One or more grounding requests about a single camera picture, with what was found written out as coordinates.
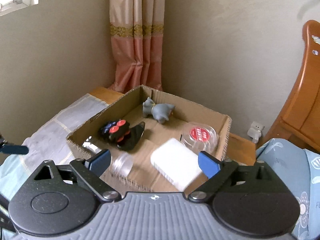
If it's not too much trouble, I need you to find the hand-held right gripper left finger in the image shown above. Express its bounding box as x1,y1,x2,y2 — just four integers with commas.
32,149,120,202

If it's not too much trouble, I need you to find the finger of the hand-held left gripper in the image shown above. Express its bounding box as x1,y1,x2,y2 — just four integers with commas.
0,136,29,155

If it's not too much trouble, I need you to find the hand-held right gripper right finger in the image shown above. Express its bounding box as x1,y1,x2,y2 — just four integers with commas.
188,151,288,203

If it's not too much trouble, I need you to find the clear plastic jar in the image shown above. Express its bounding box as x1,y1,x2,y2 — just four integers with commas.
82,135,134,177

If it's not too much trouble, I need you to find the clear round container red label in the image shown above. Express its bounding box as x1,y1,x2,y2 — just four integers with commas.
180,121,220,159

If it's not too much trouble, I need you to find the black red button fidget cube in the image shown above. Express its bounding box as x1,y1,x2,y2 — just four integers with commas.
98,119,130,142

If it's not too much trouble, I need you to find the black curved plastic piece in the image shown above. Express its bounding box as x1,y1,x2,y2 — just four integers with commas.
117,121,146,152

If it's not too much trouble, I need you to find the cardboard box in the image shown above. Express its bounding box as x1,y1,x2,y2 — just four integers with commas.
65,84,233,193

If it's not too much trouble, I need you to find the grey dog toy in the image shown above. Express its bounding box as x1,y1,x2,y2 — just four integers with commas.
142,97,175,125

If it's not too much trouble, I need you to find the checked printed cloth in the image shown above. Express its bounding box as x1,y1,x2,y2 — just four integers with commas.
0,93,110,200

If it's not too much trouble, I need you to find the blue floral bed sheet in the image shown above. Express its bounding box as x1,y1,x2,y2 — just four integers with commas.
255,139,320,240

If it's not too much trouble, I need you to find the wooden bed headboard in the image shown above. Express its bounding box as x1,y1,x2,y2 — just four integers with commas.
262,20,320,154

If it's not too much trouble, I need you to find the pink beige curtain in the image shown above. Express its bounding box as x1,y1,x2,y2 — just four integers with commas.
108,0,167,93

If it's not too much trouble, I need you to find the white wall plug adapter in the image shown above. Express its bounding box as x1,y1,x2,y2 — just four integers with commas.
247,121,265,144

